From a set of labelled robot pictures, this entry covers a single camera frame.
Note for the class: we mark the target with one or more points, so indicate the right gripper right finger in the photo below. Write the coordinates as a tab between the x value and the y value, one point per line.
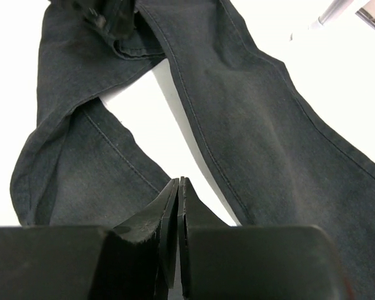
219	261

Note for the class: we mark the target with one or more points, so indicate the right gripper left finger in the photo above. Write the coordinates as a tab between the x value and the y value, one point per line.
134	260

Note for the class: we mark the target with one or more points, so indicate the black trousers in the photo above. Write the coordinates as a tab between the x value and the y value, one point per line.
273	158

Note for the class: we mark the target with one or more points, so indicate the white clothes rack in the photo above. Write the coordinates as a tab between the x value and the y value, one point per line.
365	10

